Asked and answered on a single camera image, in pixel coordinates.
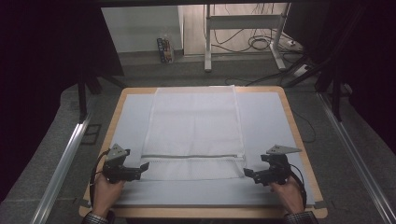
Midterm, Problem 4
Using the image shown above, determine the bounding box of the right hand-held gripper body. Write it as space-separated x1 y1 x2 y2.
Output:
253 144 303 187

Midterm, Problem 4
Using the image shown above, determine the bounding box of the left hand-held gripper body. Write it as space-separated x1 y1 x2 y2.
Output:
102 143 143 185

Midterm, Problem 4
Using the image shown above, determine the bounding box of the white mesh laundry bag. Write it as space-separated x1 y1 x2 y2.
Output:
137 85 247 182

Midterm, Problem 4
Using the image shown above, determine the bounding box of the person's left hand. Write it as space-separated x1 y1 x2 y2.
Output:
92 173 126 217

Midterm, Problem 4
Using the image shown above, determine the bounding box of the person's right hand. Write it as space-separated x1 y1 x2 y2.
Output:
268 175 305 217

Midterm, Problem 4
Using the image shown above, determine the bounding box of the black floor grille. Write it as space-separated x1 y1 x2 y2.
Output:
80 123 103 146

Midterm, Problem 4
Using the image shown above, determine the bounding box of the black metal stand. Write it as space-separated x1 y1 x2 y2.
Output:
282 52 344 123
77 69 127 124

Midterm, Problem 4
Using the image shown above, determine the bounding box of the white power strip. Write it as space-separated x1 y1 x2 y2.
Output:
292 63 313 78

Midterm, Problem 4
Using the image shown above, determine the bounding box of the pack of bottles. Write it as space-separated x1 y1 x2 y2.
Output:
156 35 176 65

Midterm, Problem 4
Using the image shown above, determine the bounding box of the dark curtain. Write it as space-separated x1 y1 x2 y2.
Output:
284 0 396 155
0 0 125 200

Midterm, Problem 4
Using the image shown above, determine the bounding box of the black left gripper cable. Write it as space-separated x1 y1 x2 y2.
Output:
89 149 110 208

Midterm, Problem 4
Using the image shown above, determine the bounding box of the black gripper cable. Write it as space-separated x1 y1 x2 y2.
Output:
289 163 308 210
89 149 110 208

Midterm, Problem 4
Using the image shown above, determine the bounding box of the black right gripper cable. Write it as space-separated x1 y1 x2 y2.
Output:
289 163 308 210

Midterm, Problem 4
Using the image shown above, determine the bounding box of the thin black floor cable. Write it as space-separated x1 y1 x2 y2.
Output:
291 109 318 145

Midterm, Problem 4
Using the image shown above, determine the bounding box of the aluminium floor rail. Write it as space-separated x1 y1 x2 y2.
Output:
30 114 94 224
317 92 396 224

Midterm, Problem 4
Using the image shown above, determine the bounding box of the tangle of black floor cables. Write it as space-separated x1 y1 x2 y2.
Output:
210 3 292 54

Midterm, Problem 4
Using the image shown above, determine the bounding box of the pale grey wall panel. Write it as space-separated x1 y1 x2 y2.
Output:
101 5 185 54

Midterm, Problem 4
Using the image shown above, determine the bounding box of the white metal desk frame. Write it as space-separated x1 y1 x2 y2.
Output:
204 3 290 74

